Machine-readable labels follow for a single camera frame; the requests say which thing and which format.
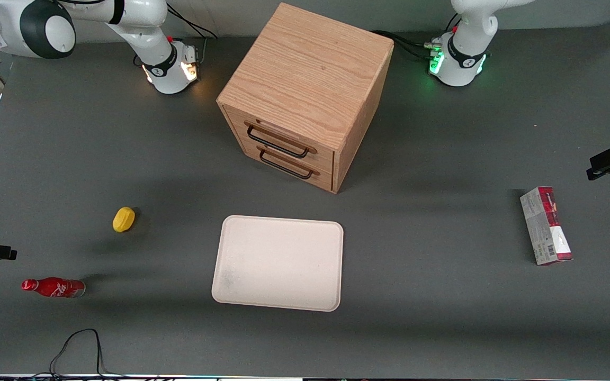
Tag red coke bottle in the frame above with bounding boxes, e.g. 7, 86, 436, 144
21, 277, 86, 299

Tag cream plastic tray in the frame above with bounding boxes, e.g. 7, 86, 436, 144
211, 215, 344, 312

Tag red and grey carton box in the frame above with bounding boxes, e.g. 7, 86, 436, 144
520, 186, 573, 266

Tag yellow lemon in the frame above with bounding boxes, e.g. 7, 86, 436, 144
112, 206, 136, 233

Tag wooden drawer cabinet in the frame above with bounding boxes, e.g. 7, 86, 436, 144
216, 2, 394, 194

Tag thin black looped cable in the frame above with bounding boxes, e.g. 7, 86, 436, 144
49, 329, 125, 378

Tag black cables at left arm base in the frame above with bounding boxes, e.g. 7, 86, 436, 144
371, 13, 462, 60

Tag black cables at arm base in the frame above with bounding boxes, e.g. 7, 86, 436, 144
166, 4, 219, 53
371, 13, 462, 60

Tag black cables at right arm base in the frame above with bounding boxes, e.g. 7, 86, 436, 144
166, 4, 219, 53

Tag short black drawer handle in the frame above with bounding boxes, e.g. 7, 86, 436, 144
257, 147, 320, 180

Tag long black drawer handle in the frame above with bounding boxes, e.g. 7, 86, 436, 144
245, 122, 318, 159

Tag wooden drawer with short handle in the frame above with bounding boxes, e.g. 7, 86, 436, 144
241, 139, 335, 193

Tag wooden drawer with long handle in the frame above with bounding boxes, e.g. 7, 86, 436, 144
227, 107, 336, 171

